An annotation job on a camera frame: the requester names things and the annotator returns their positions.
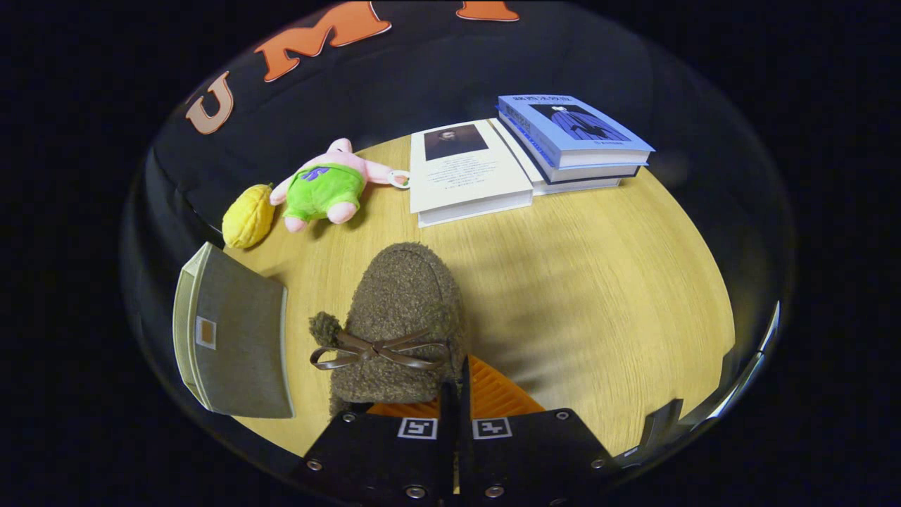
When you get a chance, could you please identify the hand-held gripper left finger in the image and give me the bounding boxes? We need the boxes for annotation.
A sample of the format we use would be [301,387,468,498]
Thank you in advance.
[299,382,458,507]

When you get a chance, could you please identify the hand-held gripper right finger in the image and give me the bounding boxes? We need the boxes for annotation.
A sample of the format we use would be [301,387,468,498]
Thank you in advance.
[458,354,620,507]

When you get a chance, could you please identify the brown fuzzy shoe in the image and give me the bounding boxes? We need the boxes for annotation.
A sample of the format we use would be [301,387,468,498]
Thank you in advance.
[308,242,467,418]

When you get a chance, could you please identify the beige fabric storage box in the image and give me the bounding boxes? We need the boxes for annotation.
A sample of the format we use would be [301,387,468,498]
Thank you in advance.
[172,242,296,420]

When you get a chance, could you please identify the white portrait cover book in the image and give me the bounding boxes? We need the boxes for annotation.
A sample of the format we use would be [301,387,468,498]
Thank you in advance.
[409,118,534,228]

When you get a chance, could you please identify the pink starfish plush toy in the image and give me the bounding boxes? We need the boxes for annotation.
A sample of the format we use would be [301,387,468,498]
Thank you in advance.
[270,137,411,234]

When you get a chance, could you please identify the yellow bun squishy toy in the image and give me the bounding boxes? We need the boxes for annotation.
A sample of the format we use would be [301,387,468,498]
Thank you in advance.
[222,183,277,249]

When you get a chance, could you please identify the blue cover book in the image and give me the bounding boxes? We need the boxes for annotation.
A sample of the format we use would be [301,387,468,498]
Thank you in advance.
[496,94,656,170]

